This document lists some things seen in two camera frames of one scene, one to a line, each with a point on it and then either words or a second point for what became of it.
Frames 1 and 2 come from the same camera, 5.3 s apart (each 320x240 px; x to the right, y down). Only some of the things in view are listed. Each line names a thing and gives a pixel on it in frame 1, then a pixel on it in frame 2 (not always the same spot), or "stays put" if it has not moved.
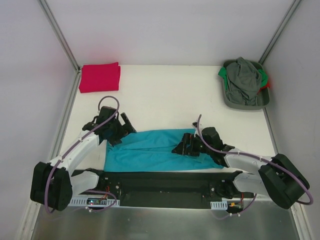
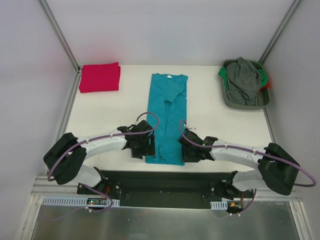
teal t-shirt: [151, 150] to [168, 101]
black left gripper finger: [114, 141] to [139, 153]
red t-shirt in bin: [267, 85] stays put
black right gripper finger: [188, 140] to [188, 156]
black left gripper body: [120, 130] to [151, 144]
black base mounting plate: [167, 189] stays put
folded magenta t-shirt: [99, 77] stays put
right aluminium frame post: [292, 7] stays put
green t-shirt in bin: [222, 73] stays put
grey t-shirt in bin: [244, 79] stays put
